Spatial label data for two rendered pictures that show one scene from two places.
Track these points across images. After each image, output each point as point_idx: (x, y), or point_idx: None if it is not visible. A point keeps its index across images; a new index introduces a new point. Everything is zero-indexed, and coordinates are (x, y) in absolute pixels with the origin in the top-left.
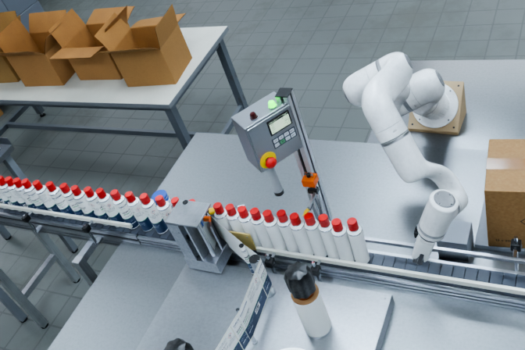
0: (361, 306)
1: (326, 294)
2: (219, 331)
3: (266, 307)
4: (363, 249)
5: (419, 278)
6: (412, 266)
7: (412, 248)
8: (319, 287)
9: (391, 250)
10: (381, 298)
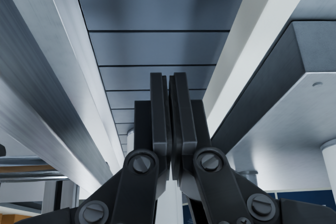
0: (329, 113)
1: (264, 146)
2: (307, 178)
3: (277, 170)
4: (166, 203)
5: (227, 7)
6: (141, 44)
7: (103, 162)
8: (242, 153)
9: (49, 62)
10: (313, 90)
